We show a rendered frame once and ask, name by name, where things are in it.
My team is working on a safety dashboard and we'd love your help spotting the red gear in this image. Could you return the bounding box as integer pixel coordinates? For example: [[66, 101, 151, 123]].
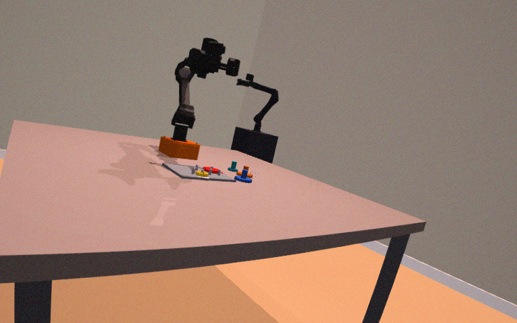
[[203, 167, 218, 174]]

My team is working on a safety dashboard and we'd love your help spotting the teal gear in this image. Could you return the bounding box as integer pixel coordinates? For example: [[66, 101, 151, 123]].
[[228, 161, 238, 172]]

